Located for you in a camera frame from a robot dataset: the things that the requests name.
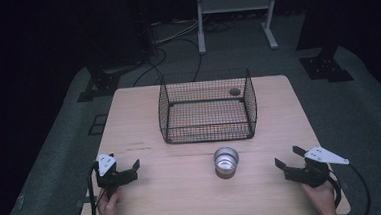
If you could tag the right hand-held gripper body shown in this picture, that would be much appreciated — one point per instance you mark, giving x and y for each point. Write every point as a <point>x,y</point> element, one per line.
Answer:
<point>311,175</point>

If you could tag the shiny metal cup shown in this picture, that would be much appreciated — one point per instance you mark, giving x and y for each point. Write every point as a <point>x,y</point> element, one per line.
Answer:
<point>226,162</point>

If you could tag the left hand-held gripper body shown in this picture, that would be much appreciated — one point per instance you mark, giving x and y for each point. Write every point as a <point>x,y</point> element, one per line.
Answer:
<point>107,177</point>

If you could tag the white metal desk frame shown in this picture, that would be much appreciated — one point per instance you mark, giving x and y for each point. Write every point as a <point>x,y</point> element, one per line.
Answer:
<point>235,3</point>

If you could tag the person's right hand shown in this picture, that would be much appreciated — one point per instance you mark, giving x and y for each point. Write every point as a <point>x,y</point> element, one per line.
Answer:
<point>322,199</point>

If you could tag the person's left hand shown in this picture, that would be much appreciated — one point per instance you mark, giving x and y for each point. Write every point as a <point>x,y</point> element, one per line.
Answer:
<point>109,207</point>

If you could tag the black stand base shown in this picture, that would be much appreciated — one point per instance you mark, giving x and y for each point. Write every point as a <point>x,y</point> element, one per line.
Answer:
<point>324,67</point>
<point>100,83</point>

